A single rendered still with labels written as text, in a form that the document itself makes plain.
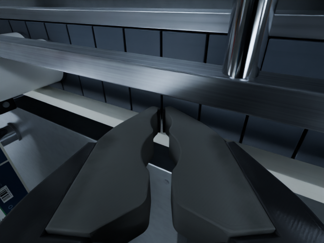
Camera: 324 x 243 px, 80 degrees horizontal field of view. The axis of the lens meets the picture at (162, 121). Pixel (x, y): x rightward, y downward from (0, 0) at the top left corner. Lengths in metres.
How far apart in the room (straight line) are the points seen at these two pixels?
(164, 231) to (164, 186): 0.11
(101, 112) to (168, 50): 0.09
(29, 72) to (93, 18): 0.09
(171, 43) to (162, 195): 0.19
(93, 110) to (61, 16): 0.11
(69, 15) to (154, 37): 0.10
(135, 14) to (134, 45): 0.02
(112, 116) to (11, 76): 0.11
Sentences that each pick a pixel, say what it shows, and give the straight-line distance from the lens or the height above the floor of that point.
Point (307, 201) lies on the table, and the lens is 0.28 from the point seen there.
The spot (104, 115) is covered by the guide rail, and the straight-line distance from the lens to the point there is 0.19.
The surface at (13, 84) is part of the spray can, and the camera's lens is 0.24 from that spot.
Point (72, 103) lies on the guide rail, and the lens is 0.23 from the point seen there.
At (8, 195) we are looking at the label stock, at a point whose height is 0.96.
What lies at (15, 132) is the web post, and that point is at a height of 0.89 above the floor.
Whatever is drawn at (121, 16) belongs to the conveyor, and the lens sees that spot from 0.19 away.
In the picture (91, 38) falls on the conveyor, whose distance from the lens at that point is 0.22.
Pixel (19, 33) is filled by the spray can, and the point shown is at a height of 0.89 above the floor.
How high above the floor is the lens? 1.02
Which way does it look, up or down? 47 degrees down
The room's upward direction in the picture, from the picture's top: 133 degrees counter-clockwise
